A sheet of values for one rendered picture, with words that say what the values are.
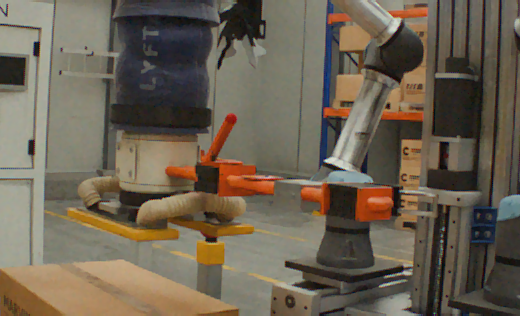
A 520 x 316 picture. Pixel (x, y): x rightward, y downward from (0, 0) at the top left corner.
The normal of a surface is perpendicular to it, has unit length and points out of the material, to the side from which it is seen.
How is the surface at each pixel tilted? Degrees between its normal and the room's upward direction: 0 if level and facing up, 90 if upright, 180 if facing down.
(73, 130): 90
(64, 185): 90
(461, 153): 90
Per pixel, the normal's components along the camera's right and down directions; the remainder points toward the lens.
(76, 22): 0.68, 0.07
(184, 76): 0.45, -0.16
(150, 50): -0.19, 0.36
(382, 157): -0.73, 0.00
